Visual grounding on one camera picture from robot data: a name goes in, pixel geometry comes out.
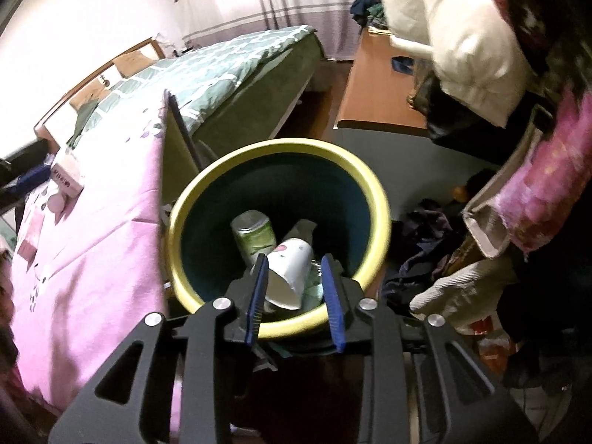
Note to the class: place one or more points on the brown pillow right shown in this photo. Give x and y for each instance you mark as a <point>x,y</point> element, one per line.
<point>130,63</point>

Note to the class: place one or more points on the pile of clothes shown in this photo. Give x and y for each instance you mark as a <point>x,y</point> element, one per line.
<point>368,13</point>

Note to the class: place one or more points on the pink strawberry milk carton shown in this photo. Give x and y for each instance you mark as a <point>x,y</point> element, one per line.
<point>26,250</point>

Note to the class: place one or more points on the yellow rimmed trash bin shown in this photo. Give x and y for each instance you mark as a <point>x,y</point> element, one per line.
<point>287,179</point>

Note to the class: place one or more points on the tall green pink box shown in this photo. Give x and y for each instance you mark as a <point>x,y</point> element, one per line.
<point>68,178</point>

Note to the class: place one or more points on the white gloved hand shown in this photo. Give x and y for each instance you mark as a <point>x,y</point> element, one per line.
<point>467,296</point>

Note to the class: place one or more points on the brown pillow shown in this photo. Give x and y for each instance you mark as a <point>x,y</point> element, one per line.
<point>130,63</point>
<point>92,91</point>

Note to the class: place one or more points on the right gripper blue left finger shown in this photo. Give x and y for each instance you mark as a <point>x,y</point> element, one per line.
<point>256,292</point>

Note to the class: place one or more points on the pink floral garment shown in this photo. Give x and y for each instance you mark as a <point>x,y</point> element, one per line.
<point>528,200</point>

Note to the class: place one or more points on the bed with green quilt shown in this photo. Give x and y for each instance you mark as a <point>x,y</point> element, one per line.
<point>229,94</point>

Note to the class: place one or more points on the pink floral tablecloth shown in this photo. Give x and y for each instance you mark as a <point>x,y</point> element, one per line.
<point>97,270</point>

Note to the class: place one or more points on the brown pillow left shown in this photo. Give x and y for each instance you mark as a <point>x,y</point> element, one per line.
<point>92,91</point>

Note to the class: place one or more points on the wooden headboard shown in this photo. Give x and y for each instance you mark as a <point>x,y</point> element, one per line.
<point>150,47</point>

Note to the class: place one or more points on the cream puffer jacket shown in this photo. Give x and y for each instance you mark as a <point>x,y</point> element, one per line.
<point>475,52</point>

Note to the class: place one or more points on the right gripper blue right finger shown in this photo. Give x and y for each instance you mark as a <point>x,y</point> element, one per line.
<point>335,301</point>

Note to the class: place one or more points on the wooden low cabinet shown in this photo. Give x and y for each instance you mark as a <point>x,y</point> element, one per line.
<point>375,95</point>

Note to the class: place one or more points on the clear green lidded jar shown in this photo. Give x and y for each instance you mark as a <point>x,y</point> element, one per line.
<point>253,234</point>

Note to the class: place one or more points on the white pill bottle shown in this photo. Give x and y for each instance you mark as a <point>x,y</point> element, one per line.
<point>56,203</point>

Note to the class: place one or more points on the beige paper cup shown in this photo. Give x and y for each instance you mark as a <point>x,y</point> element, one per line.
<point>289,265</point>

